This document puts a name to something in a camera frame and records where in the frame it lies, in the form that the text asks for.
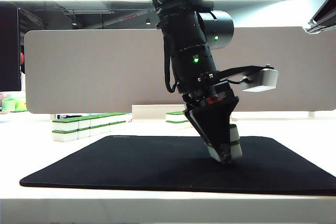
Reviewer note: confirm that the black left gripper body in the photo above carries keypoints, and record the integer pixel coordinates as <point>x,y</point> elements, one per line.
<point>210,98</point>

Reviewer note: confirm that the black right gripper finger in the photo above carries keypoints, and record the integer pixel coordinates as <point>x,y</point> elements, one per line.
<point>328,5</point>
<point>324,22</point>

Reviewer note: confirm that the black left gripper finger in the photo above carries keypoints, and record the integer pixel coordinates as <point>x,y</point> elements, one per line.
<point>193,125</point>
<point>215,124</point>

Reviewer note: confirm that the black rectangular table mat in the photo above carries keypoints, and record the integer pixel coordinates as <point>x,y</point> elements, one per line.
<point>118,163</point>

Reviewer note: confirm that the round ceiling spotlight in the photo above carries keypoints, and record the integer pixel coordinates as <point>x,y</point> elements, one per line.
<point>148,21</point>
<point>74,23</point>

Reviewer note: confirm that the grey fabric desk divider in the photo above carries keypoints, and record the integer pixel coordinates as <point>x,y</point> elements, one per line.
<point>92,69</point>

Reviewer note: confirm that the black marker pen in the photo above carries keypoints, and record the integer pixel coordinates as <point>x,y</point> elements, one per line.
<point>67,116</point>

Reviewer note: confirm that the white divider foot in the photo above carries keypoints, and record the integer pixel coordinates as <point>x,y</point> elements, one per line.
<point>52,116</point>

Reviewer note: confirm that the yellow-green plastic box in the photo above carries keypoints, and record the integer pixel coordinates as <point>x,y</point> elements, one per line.
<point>21,105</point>

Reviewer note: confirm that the small red background object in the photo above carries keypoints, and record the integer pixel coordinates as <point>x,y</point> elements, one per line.
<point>22,58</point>

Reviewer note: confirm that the green plastic container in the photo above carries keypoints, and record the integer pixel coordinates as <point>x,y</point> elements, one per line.
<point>8,105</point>

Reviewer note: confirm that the black monitor screen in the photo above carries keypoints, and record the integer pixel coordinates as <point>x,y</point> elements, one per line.
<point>9,51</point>

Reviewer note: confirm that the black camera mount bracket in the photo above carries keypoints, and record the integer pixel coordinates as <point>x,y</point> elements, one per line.
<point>236,72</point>

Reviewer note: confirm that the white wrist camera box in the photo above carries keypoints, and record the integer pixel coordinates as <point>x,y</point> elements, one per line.
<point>262,82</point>

